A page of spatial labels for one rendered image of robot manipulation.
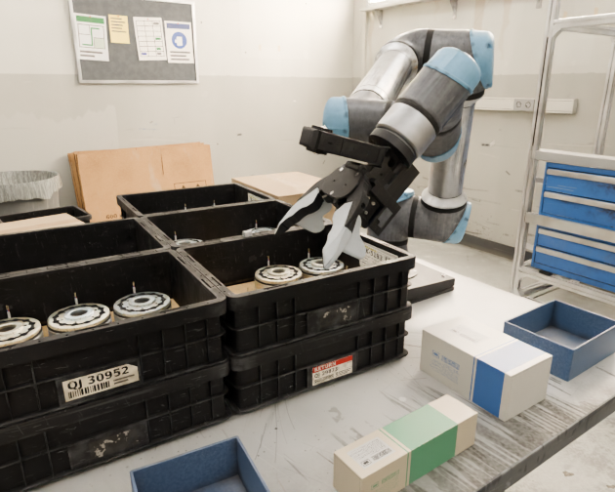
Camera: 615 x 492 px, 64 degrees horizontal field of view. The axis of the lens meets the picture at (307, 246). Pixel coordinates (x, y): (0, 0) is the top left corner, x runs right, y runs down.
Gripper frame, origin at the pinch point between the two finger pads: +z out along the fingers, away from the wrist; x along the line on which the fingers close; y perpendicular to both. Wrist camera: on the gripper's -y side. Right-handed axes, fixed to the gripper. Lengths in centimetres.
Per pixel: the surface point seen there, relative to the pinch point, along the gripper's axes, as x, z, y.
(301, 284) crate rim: 12.9, 3.0, 13.5
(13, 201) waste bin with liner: 280, 72, -3
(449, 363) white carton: 3.7, -3.1, 44.8
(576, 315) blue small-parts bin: 6, -31, 73
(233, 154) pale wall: 362, -49, 111
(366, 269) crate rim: 13.9, -6.6, 23.4
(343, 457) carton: -9.5, 17.9, 21.7
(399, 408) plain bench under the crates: 2.2, 9.0, 39.6
